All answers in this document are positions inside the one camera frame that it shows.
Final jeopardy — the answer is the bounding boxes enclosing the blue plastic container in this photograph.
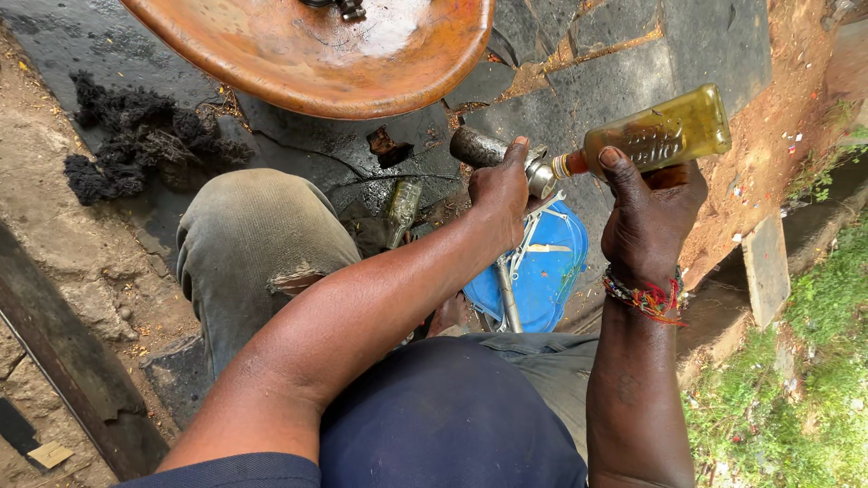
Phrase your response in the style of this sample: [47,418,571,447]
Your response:
[463,192,590,334]

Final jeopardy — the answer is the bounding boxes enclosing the dark wooden plank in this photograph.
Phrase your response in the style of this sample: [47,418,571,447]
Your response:
[0,222,170,482]

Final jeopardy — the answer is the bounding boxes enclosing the small cardboard scrap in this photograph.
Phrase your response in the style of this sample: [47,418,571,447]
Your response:
[27,441,75,470]

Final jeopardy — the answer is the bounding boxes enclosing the black bolts in basin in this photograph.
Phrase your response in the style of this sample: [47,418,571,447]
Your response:
[299,0,368,21]

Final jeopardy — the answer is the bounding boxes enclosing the clear empty glass bottle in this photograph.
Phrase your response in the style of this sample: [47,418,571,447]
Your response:
[385,178,424,250]

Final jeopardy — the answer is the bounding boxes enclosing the person's right hand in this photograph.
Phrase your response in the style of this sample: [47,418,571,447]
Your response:
[598,146,709,291]

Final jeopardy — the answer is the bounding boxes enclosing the person's left hand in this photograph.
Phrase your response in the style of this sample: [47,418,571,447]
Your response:
[467,136,552,253]

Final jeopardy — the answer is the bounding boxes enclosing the black greasy rag heap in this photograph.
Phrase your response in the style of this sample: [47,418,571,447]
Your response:
[64,70,256,207]

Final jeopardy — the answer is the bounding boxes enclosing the grey metal shock absorber tube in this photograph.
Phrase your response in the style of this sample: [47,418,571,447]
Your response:
[449,126,560,334]

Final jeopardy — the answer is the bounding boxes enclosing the red thread beaded wristband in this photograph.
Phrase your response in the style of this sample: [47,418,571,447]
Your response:
[601,265,688,328]

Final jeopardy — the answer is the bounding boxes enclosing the grey concrete slab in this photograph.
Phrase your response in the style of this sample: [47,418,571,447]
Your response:
[741,210,792,331]

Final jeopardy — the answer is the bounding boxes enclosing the rusty orange metal basin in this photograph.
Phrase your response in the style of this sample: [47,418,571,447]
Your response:
[120,0,496,121]

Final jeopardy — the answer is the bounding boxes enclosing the amber glass oil bottle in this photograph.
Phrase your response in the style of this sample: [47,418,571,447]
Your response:
[551,83,732,183]

